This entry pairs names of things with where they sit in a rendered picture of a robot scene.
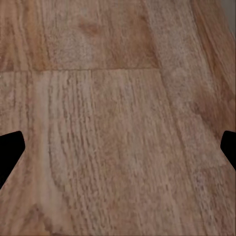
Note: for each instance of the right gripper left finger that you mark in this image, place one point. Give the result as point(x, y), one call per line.
point(12, 146)

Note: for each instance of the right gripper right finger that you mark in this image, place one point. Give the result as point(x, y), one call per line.
point(228, 146)

